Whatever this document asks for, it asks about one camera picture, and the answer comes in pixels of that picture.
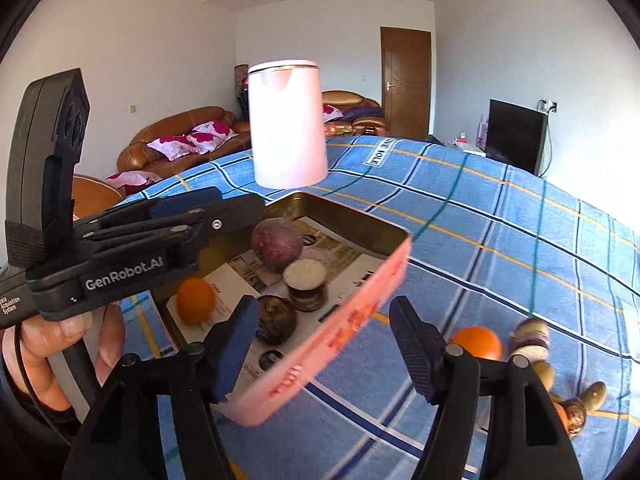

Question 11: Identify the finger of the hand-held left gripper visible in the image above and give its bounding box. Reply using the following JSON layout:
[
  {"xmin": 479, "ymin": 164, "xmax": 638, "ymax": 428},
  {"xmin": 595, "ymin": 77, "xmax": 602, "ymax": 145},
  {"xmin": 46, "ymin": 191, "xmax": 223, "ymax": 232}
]
[
  {"xmin": 74, "ymin": 186, "xmax": 224, "ymax": 241},
  {"xmin": 80, "ymin": 193, "xmax": 266, "ymax": 273}
]

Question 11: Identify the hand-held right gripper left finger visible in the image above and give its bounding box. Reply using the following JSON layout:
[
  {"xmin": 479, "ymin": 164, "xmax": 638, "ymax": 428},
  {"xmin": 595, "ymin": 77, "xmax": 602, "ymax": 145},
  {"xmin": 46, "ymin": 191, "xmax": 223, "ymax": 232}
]
[{"xmin": 62, "ymin": 294, "xmax": 261, "ymax": 480}]

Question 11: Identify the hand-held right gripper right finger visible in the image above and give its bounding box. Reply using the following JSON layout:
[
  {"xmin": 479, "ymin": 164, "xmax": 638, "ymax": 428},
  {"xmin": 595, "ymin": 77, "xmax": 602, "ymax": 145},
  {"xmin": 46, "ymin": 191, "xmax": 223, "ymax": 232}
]
[{"xmin": 389, "ymin": 296, "xmax": 584, "ymax": 480}]

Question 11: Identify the pink tin box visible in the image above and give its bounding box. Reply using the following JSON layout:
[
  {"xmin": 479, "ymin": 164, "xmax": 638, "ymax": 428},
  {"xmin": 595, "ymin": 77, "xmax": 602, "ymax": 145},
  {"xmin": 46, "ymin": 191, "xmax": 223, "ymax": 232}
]
[{"xmin": 160, "ymin": 191, "xmax": 413, "ymax": 428}]

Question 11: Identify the person's left hand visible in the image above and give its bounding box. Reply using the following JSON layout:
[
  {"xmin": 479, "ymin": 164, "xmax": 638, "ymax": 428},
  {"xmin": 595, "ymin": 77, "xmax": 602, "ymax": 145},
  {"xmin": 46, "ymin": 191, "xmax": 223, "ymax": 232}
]
[{"xmin": 1, "ymin": 302, "xmax": 127, "ymax": 412}]

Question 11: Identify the purple passion fruit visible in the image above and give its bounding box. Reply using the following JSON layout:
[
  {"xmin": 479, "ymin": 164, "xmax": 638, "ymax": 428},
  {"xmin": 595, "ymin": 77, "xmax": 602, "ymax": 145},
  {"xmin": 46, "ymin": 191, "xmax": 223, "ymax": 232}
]
[{"xmin": 250, "ymin": 218, "xmax": 305, "ymax": 275}]

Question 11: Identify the brown leather armchair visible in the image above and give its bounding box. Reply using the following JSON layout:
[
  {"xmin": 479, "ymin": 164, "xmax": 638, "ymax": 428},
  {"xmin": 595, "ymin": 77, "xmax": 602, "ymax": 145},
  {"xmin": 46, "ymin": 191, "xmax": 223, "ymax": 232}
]
[{"xmin": 72, "ymin": 174, "xmax": 126, "ymax": 221}]

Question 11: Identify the dark brown mangosteen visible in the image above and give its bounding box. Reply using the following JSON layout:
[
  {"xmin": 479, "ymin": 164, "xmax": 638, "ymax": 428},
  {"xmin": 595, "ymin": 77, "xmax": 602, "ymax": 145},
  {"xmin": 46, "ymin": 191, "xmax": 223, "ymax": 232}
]
[
  {"xmin": 510, "ymin": 317, "xmax": 551, "ymax": 364},
  {"xmin": 555, "ymin": 399, "xmax": 588, "ymax": 437},
  {"xmin": 255, "ymin": 295, "xmax": 298, "ymax": 346}
]

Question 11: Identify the floral pink blanket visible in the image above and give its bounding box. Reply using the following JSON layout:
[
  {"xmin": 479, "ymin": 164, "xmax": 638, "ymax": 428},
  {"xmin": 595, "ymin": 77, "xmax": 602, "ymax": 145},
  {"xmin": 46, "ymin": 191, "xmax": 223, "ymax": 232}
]
[{"xmin": 104, "ymin": 170, "xmax": 163, "ymax": 195}]

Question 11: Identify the small orange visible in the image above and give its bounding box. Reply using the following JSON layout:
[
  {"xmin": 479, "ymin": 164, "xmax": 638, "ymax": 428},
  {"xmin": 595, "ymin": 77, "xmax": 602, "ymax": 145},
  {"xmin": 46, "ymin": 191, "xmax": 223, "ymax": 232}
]
[
  {"xmin": 450, "ymin": 326, "xmax": 503, "ymax": 362},
  {"xmin": 176, "ymin": 278, "xmax": 217, "ymax": 325}
]

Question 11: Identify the floral pink pillow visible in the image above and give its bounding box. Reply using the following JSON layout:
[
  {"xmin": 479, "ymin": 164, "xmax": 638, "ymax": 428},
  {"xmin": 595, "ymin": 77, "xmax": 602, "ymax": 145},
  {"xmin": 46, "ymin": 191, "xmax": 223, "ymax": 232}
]
[{"xmin": 147, "ymin": 119, "xmax": 239, "ymax": 162}]

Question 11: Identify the white-topped round cake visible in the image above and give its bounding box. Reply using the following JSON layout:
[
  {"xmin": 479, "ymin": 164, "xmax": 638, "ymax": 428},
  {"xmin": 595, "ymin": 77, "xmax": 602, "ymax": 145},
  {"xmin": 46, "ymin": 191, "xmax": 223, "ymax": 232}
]
[{"xmin": 282, "ymin": 258, "xmax": 329, "ymax": 312}]

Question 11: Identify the printed paper lining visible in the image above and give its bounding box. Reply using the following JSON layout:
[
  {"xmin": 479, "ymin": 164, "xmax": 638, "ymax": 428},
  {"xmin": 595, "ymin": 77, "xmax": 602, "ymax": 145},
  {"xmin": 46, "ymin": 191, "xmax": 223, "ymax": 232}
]
[{"xmin": 165, "ymin": 216, "xmax": 387, "ymax": 376}]

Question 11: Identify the blue plaid tablecloth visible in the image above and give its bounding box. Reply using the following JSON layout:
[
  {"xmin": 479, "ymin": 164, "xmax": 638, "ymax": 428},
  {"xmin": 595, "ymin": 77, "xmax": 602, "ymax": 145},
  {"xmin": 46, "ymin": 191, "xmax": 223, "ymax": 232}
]
[{"xmin": 82, "ymin": 135, "xmax": 640, "ymax": 480}]

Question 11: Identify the yellowish brown round fruit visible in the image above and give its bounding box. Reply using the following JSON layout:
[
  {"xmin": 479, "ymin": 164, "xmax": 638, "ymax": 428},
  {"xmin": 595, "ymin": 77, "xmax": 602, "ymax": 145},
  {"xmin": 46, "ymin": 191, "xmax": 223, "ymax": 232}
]
[{"xmin": 532, "ymin": 360, "xmax": 555, "ymax": 391}]

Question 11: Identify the white cloth label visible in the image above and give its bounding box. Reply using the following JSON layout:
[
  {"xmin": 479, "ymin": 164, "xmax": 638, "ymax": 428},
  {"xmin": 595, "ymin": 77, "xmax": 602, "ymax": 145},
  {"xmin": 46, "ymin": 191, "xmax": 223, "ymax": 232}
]
[{"xmin": 366, "ymin": 137, "xmax": 396, "ymax": 167}]

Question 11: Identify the purple cloth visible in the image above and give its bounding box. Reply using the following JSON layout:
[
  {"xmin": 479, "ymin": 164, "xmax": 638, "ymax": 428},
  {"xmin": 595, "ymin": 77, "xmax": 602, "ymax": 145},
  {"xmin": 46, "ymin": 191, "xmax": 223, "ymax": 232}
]
[{"xmin": 342, "ymin": 105, "xmax": 382, "ymax": 122}]

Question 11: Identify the brown leather corner sofa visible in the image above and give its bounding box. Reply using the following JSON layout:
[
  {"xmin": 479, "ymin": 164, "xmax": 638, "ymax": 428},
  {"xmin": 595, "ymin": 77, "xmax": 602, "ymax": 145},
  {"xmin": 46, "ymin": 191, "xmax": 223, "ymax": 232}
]
[{"xmin": 320, "ymin": 90, "xmax": 389, "ymax": 137}]

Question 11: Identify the golden brown round fruit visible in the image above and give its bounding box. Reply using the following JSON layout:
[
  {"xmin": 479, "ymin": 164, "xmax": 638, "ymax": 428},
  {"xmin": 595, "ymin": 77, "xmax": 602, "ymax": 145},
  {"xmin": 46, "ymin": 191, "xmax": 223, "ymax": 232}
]
[{"xmin": 574, "ymin": 381, "xmax": 608, "ymax": 412}]

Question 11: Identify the brown wooden door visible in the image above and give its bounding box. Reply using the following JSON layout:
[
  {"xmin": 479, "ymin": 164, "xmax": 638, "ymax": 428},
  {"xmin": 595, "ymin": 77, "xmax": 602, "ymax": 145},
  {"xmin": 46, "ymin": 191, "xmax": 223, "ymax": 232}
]
[{"xmin": 379, "ymin": 26, "xmax": 432, "ymax": 142}]

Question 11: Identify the black flat screen television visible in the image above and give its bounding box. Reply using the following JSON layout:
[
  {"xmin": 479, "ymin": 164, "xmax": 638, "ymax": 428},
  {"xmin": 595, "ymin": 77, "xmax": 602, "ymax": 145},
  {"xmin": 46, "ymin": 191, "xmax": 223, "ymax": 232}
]
[{"xmin": 483, "ymin": 98, "xmax": 550, "ymax": 177}]

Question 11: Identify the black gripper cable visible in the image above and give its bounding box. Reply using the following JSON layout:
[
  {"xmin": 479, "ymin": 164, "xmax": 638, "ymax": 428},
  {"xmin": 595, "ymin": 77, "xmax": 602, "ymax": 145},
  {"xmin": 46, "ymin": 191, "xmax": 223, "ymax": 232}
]
[{"xmin": 14, "ymin": 324, "xmax": 76, "ymax": 448}]

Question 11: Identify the white power cable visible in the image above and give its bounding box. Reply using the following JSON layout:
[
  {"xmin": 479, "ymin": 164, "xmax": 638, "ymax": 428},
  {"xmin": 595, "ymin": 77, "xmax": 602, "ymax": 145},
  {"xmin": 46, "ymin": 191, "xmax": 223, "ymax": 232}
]
[{"xmin": 539, "ymin": 109, "xmax": 555, "ymax": 177}]

